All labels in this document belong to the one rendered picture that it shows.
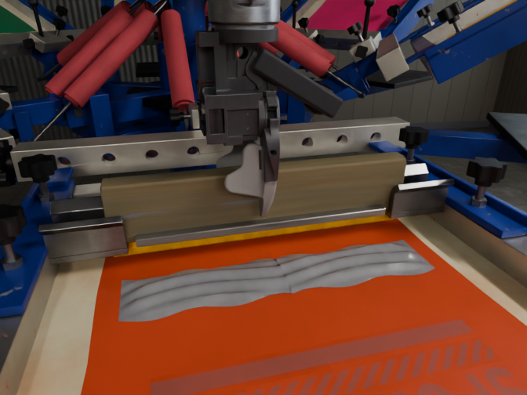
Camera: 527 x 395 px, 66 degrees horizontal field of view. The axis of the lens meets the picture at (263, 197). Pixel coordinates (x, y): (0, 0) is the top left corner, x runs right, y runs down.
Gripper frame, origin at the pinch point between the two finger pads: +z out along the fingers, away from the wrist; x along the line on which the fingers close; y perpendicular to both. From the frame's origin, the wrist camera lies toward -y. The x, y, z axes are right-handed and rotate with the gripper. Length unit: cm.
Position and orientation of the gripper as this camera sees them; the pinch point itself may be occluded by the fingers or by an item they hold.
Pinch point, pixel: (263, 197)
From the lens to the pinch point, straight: 51.7
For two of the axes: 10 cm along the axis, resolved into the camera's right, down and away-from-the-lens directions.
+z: 0.0, 9.1, 4.2
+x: 2.6, 4.1, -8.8
